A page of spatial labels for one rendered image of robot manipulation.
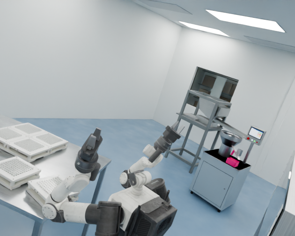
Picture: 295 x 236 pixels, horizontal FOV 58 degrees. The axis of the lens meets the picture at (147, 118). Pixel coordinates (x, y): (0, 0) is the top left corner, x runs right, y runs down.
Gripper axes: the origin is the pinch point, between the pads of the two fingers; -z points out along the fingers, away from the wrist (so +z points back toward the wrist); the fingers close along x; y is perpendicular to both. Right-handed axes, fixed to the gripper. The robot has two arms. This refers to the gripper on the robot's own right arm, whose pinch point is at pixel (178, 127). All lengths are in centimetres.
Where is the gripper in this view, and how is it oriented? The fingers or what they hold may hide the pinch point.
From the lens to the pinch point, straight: 165.7
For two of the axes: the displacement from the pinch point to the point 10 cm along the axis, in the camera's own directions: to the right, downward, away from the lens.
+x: -6.8, -5.0, -5.4
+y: -3.2, -4.6, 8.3
